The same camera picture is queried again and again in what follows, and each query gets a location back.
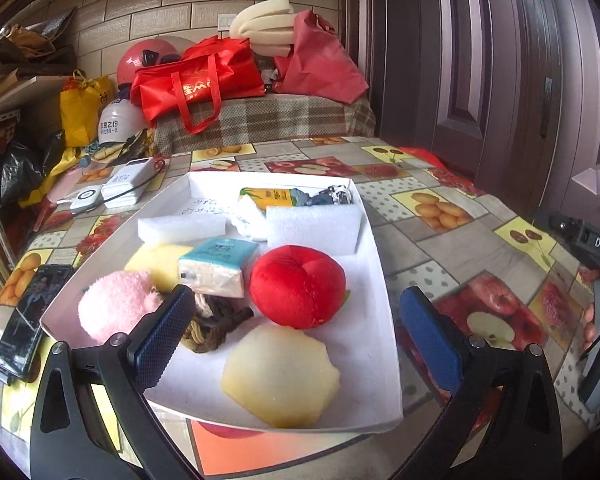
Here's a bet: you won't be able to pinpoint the large white power bank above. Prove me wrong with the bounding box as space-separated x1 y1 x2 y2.
101 157 157 206

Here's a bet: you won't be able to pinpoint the brown beige braided hair tie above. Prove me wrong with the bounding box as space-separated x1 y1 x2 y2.
180 294 255 356

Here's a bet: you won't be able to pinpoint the yellow shopping bag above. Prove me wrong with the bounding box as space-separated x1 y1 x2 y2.
60 71 116 148

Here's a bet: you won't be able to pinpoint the black smartphone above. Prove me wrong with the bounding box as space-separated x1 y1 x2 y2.
0 264 76 383

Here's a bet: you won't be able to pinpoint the fruit print tablecloth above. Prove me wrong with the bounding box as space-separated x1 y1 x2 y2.
0 135 600 480

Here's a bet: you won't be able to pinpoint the brown paper bags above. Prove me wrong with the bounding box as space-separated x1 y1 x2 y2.
0 7 78 78

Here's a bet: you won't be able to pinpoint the white cardboard box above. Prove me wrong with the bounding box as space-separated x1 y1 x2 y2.
40 170 405 433

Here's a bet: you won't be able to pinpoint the small white power bank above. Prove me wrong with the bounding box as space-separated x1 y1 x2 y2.
70 185 103 213

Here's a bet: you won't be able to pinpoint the yellow black cloth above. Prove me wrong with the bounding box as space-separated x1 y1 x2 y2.
82 130 156 163

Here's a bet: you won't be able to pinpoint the red plush apple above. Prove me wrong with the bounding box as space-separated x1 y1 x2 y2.
249 245 351 331

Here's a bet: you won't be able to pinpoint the white foam block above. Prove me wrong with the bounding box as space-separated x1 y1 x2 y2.
137 212 228 248
265 206 363 257

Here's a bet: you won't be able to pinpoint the black plastic bag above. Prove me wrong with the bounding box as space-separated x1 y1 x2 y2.
0 132 66 206

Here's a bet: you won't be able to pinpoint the bright red tote bag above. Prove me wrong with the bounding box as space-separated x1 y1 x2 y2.
130 35 266 135

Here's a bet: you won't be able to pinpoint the pale yellow sponge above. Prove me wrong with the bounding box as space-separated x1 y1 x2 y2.
221 322 342 429

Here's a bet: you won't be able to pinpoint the brown panelled metal door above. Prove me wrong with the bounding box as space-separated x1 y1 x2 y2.
570 160 600 226
340 0 600 181

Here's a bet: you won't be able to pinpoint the person's right hand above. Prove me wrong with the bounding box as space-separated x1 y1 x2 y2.
581 301 600 353

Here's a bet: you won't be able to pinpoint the pink fluffy ball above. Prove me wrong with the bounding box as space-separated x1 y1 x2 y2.
77 270 163 343

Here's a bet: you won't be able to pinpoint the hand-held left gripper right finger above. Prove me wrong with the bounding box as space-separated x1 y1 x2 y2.
399 286 565 480

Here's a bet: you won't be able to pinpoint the red plastic bag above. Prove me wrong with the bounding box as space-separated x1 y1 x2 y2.
272 9 370 106

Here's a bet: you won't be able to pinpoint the red helmet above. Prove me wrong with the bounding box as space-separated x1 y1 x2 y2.
117 37 193 88

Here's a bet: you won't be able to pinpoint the white helmet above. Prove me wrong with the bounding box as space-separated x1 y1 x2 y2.
97 99 151 148

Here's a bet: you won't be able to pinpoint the teal tissue pack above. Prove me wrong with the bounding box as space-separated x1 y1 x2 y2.
176 237 260 298

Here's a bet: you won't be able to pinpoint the white foam sheets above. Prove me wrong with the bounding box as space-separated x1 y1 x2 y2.
229 1 296 58

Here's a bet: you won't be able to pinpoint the pink round pad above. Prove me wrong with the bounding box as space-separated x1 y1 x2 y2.
40 167 88 206

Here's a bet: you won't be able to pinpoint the black white wrapper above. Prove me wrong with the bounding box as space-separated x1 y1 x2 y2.
316 185 356 207

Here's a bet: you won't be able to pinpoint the black power bank cable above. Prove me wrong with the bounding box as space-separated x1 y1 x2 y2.
105 157 173 209

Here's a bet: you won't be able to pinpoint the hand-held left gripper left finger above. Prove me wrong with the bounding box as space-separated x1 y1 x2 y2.
29 284 196 480

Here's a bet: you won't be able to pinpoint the plaid blanket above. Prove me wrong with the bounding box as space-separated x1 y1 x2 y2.
152 92 378 157

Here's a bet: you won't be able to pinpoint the metal storage shelf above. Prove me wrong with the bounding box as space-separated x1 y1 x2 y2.
0 75 71 261

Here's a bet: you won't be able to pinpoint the white fluffy cloth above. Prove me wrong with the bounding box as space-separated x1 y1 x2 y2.
230 195 271 242

